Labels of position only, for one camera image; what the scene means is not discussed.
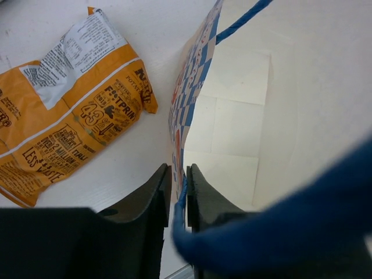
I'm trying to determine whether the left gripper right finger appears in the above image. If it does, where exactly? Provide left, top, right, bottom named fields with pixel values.
left=185, top=163, right=262, bottom=279

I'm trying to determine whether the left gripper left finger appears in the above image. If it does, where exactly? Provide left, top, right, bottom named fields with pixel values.
left=1, top=164, right=171, bottom=278

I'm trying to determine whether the blue checkered paper bag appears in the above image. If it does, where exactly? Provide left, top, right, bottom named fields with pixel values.
left=167, top=0, right=372, bottom=271

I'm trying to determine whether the orange chips bag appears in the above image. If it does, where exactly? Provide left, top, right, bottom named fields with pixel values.
left=1, top=8, right=158, bottom=208

